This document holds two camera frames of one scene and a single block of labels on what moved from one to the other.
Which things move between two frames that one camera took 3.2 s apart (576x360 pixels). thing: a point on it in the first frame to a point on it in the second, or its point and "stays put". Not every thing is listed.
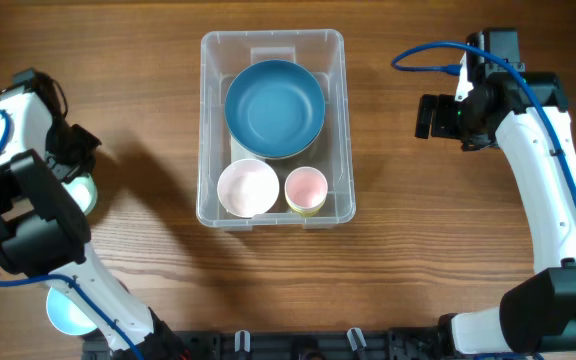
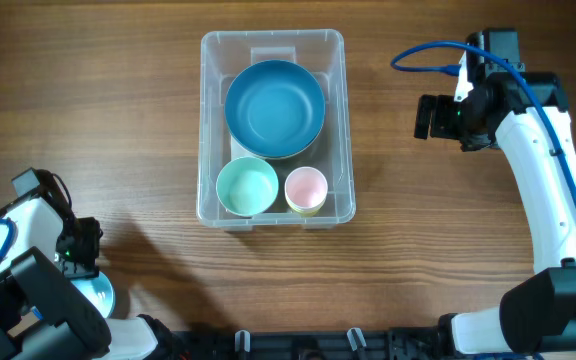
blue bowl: [275, 142] stays put
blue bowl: [275, 109] stays put
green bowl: [83, 191] to [247, 186]
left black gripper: [79, 138] to [86, 245]
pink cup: [306, 187] stays put
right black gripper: [424, 116] stays put
